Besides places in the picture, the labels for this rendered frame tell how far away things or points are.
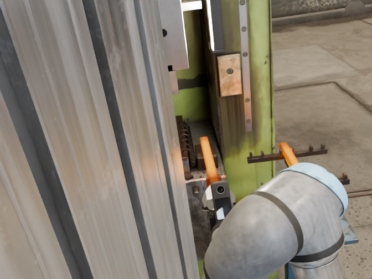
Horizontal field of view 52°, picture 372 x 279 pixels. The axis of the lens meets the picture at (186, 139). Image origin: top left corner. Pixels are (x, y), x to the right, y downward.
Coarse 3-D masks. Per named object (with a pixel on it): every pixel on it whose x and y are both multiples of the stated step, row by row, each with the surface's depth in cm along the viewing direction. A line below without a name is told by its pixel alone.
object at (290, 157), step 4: (280, 144) 153; (284, 144) 152; (284, 148) 150; (288, 148) 149; (284, 152) 148; (288, 152) 147; (292, 152) 147; (288, 156) 145; (292, 156) 144; (288, 160) 143; (292, 160) 142; (296, 160) 142; (292, 164) 139
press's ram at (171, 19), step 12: (168, 0) 127; (180, 0) 128; (192, 0) 149; (168, 12) 129; (180, 12) 129; (168, 24) 131; (180, 24) 131; (168, 36) 133; (180, 36) 133; (168, 48) 135; (180, 48) 135; (168, 60) 137; (180, 60) 137
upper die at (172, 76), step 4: (168, 68) 142; (172, 72) 139; (172, 76) 140; (176, 76) 140; (172, 80) 140; (176, 80) 140; (172, 84) 141; (176, 84) 141; (172, 88) 142; (176, 88) 142; (172, 92) 142; (176, 92) 143
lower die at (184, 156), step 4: (176, 116) 193; (180, 116) 192; (176, 120) 189; (180, 120) 188; (180, 124) 184; (180, 128) 180; (184, 136) 173; (180, 140) 170; (184, 140) 169; (180, 144) 166; (180, 148) 163; (184, 148) 163; (184, 152) 160; (184, 156) 157; (184, 160) 157; (188, 160) 157; (184, 164) 158; (188, 164) 158; (184, 168) 159; (188, 168) 159; (184, 172) 160
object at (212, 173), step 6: (204, 138) 142; (204, 144) 137; (204, 150) 133; (210, 150) 132; (204, 156) 129; (210, 156) 128; (210, 162) 124; (210, 168) 121; (210, 174) 117; (216, 174) 117; (210, 180) 113; (216, 180) 113
